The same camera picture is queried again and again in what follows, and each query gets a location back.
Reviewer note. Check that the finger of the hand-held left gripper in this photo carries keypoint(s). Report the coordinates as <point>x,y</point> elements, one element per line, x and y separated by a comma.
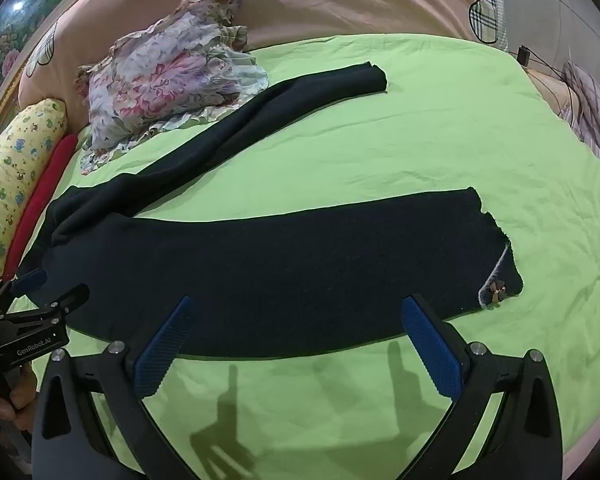
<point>30,280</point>
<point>65,300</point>

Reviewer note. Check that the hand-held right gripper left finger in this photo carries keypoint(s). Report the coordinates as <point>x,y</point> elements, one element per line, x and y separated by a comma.
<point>162,347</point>

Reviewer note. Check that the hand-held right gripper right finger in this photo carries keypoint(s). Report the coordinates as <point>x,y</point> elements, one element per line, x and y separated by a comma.
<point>432,347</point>

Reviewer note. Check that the black pants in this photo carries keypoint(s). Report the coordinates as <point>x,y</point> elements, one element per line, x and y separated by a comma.
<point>280,270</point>

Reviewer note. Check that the red cloth roll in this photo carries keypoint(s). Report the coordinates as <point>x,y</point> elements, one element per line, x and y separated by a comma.
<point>45,185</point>

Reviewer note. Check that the yellow cartoon print pillow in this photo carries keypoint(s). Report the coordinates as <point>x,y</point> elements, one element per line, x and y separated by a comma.
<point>15,170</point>

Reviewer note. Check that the green bed sheet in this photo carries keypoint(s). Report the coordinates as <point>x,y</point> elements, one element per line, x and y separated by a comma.
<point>430,135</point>

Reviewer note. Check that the gold framed landscape painting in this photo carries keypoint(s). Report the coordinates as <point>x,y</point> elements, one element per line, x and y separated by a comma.
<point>5,45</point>

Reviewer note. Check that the floral ruffled pillow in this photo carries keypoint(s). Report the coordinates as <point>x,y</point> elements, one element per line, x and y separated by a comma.
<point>170,70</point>

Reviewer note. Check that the pink striped cloth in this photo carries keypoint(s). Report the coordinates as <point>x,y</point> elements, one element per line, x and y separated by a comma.
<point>592,105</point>

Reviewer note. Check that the black charger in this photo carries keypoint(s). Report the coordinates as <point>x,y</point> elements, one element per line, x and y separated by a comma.
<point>524,55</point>

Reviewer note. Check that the pink quilt with plaid hearts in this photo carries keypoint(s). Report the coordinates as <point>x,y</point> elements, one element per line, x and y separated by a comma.
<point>355,5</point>

